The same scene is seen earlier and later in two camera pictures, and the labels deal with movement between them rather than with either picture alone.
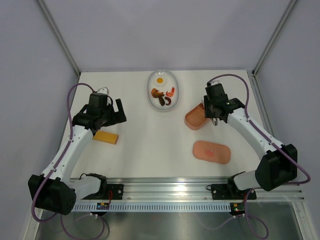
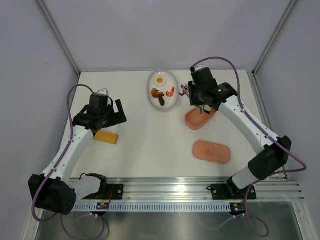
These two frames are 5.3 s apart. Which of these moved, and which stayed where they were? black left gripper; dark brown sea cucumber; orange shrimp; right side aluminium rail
Moved: dark brown sea cucumber
Stayed: orange shrimp; right side aluminium rail; black left gripper
